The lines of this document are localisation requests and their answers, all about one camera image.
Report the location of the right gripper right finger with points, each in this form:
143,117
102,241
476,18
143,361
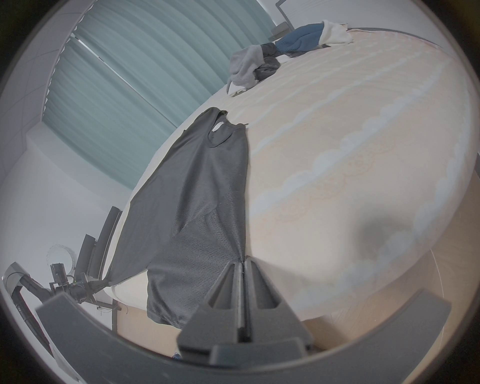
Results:
270,315

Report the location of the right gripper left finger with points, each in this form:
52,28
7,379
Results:
221,318

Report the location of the black garment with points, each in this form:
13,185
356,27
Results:
202,195

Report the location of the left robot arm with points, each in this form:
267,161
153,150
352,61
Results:
17,277

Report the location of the bed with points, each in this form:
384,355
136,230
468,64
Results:
356,150

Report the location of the pile of clothes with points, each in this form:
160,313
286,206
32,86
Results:
258,62

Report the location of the black chest of drawers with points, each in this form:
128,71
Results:
108,240

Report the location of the black dressing table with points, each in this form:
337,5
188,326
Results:
87,251

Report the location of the round white mirror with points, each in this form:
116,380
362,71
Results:
60,258

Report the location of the blue-green curtain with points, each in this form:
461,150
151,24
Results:
180,45
105,123

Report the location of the grey bedside table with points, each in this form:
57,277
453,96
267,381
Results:
282,30

